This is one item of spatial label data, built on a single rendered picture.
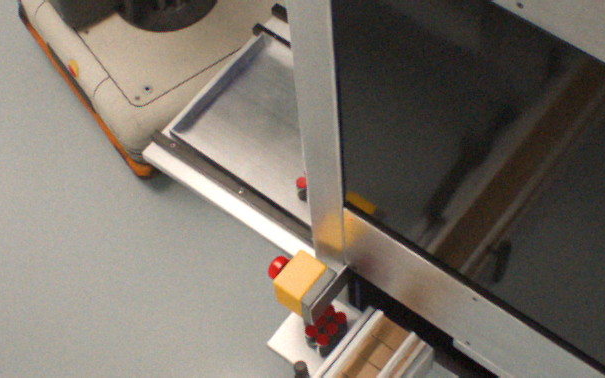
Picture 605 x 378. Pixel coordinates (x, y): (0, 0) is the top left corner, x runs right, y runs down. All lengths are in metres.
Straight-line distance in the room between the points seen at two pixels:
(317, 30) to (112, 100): 1.65
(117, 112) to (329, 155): 1.42
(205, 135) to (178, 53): 0.88
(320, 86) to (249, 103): 0.73
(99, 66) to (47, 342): 0.68
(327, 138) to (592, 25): 0.57
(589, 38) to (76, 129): 2.33
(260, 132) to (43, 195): 1.16
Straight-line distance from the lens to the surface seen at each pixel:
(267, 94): 2.20
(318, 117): 1.54
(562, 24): 1.11
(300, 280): 1.85
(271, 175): 2.11
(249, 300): 2.98
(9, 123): 3.36
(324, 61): 1.42
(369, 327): 1.88
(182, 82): 2.98
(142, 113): 2.95
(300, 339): 1.98
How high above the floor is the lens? 2.71
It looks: 61 degrees down
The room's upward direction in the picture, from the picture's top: 7 degrees counter-clockwise
